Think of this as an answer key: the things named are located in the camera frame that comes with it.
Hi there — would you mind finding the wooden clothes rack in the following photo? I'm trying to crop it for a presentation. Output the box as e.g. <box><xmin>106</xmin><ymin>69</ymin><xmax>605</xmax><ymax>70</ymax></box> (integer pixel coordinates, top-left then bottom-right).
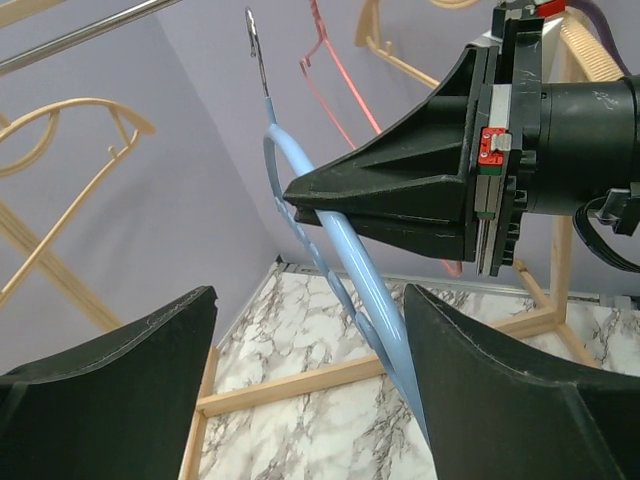
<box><xmin>1</xmin><ymin>1</ymin><xmax>596</xmax><ymax>479</ymax></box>

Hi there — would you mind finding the pink wire hanger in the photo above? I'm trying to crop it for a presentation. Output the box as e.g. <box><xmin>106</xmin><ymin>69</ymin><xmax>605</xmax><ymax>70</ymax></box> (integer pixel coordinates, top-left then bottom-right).
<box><xmin>298</xmin><ymin>0</ymin><xmax>464</xmax><ymax>279</ymax></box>

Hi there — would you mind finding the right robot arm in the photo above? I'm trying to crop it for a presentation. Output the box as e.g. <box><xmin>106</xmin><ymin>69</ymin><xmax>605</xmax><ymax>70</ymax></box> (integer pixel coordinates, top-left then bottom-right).
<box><xmin>284</xmin><ymin>1</ymin><xmax>639</xmax><ymax>276</ymax></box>

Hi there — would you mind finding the light blue hanger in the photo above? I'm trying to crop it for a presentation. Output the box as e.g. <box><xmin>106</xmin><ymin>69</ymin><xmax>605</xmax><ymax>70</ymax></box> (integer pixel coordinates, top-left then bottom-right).
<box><xmin>245</xmin><ymin>7</ymin><xmax>429</xmax><ymax>439</ymax></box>

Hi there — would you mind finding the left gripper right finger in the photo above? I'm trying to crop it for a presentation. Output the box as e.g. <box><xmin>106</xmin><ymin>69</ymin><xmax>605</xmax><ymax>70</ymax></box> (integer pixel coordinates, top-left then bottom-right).
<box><xmin>404</xmin><ymin>284</ymin><xmax>639</xmax><ymax>480</ymax></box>

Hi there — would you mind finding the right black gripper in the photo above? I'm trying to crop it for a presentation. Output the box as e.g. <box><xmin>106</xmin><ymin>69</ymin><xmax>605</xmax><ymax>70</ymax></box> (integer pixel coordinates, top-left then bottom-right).
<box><xmin>474</xmin><ymin>22</ymin><xmax>639</xmax><ymax>276</ymax></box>

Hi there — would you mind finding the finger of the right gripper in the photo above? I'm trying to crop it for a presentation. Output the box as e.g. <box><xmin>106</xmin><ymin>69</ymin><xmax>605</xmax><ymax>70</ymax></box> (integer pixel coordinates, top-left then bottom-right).
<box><xmin>284</xmin><ymin>48</ymin><xmax>478</xmax><ymax>215</ymax></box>
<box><xmin>294</xmin><ymin>209</ymin><xmax>479</xmax><ymax>262</ymax></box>

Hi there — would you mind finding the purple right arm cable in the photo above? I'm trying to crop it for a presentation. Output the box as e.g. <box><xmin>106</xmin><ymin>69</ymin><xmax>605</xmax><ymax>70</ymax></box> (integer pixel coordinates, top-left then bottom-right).
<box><xmin>569</xmin><ymin>0</ymin><xmax>631</xmax><ymax>76</ymax></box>

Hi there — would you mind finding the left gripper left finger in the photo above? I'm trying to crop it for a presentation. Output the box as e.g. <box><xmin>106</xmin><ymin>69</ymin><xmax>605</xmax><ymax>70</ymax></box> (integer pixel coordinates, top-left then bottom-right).
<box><xmin>1</xmin><ymin>286</ymin><xmax>217</xmax><ymax>479</ymax></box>

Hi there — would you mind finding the beige wooden hanger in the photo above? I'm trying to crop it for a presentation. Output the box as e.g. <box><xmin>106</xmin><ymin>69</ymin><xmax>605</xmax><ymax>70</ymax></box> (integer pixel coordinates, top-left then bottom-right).
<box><xmin>354</xmin><ymin>1</ymin><xmax>629</xmax><ymax>88</ymax></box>

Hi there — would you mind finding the beige empty hanger left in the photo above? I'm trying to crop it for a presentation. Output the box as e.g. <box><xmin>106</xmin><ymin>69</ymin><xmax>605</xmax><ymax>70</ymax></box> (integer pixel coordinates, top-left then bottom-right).
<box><xmin>1</xmin><ymin>97</ymin><xmax>156</xmax><ymax>315</ymax></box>

